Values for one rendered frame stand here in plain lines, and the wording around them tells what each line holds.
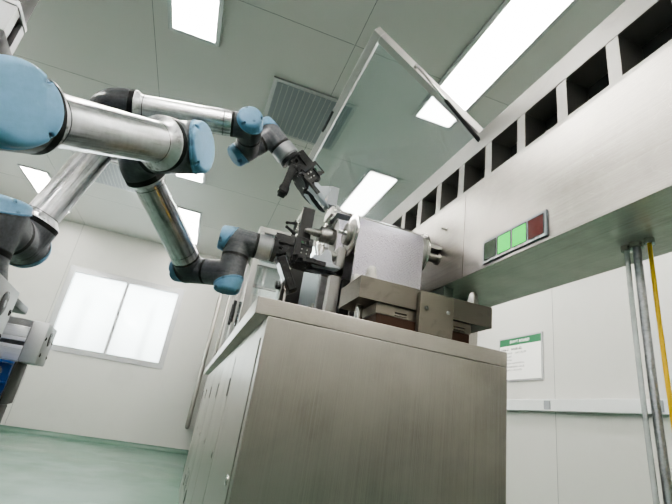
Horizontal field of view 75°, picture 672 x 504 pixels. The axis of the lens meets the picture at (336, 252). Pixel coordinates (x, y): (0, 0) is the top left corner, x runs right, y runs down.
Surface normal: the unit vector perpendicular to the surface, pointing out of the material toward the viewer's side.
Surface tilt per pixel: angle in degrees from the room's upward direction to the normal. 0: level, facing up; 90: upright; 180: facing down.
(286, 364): 90
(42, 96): 94
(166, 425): 90
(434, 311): 90
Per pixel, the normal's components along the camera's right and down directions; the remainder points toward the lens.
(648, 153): -0.94, -0.25
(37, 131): 0.92, 0.07
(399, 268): 0.32, -0.30
